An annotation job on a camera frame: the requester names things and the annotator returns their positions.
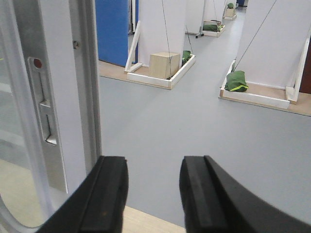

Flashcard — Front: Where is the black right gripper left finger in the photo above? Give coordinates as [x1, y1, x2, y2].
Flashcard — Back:
[38, 156, 128, 233]

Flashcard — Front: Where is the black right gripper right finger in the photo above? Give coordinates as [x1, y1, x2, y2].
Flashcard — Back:
[179, 156, 311, 233]

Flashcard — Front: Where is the white sliding glass door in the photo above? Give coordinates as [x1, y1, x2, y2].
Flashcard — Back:
[0, 0, 102, 219]

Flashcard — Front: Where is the metal door lock plate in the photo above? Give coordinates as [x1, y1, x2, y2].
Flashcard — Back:
[27, 57, 67, 193]

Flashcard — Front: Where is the blue door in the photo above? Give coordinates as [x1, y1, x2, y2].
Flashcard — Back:
[95, 0, 139, 67]

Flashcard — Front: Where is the light wooden base platform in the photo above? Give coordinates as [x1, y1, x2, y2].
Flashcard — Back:
[0, 160, 186, 233]

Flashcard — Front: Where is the green sandbag right tray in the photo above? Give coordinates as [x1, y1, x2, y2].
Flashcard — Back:
[225, 70, 248, 92]

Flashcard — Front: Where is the white framed right base tray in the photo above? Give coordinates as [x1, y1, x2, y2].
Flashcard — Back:
[218, 60, 297, 110]

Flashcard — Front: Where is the white framed base tray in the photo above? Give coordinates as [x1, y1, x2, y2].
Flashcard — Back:
[126, 52, 196, 90]
[218, 60, 297, 110]

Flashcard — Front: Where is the white diagonal brace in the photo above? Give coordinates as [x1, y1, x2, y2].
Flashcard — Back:
[124, 20, 143, 73]

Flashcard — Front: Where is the distant wooden cube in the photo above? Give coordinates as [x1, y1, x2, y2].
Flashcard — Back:
[149, 52, 180, 79]

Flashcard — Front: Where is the green sandbag behind cube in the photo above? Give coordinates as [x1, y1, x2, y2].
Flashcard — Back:
[182, 50, 191, 66]

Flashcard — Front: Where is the far base tray with sandbag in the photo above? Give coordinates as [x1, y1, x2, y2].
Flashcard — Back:
[202, 20, 225, 37]

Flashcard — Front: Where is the farthest wooden box tray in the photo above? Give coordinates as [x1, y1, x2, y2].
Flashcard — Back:
[223, 2, 237, 20]

